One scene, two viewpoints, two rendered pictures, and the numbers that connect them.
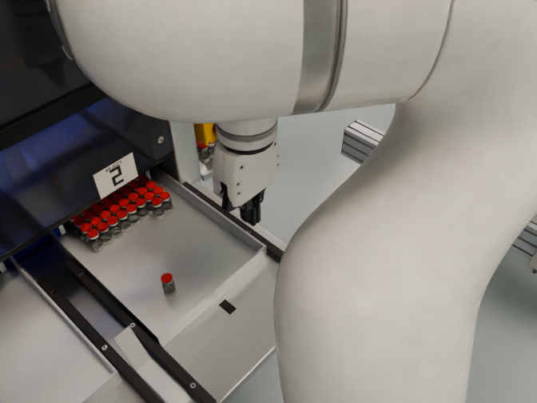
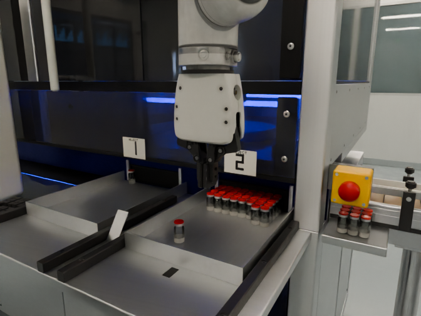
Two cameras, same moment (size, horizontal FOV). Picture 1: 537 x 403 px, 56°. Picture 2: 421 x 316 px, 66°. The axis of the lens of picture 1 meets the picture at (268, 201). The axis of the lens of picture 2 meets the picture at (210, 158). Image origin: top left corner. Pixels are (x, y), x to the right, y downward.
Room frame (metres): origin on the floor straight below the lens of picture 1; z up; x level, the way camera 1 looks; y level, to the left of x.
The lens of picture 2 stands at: (0.45, -0.44, 1.21)
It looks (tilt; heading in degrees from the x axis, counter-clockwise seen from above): 13 degrees down; 77
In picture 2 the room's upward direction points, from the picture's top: straight up
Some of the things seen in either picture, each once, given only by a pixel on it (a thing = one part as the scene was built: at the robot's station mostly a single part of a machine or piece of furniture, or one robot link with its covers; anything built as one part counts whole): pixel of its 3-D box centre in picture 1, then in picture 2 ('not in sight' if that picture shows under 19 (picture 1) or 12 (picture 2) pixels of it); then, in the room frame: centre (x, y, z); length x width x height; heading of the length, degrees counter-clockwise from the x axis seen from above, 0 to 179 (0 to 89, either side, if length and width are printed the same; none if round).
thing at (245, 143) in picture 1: (248, 125); (209, 59); (0.55, 0.03, 1.24); 0.09 x 0.08 x 0.03; 137
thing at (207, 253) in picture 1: (157, 243); (221, 222); (0.62, 0.22, 0.90); 0.34 x 0.26 x 0.04; 47
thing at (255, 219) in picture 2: (157, 209); (255, 214); (0.71, 0.23, 0.90); 0.02 x 0.02 x 0.05
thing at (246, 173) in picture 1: (248, 160); (207, 103); (0.55, 0.03, 1.18); 0.10 x 0.08 x 0.11; 137
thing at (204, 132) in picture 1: (207, 119); (352, 184); (0.89, 0.13, 0.99); 0.08 x 0.07 x 0.07; 47
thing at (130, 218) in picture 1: (129, 217); (237, 207); (0.68, 0.28, 0.90); 0.18 x 0.02 x 0.05; 137
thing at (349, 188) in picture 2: not in sight; (349, 190); (0.86, 0.10, 0.99); 0.04 x 0.04 x 0.04; 47
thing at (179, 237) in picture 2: (169, 285); (178, 231); (0.52, 0.18, 0.90); 0.02 x 0.02 x 0.04
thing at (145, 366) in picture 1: (152, 368); (98, 236); (0.36, 0.18, 0.91); 0.14 x 0.03 x 0.06; 48
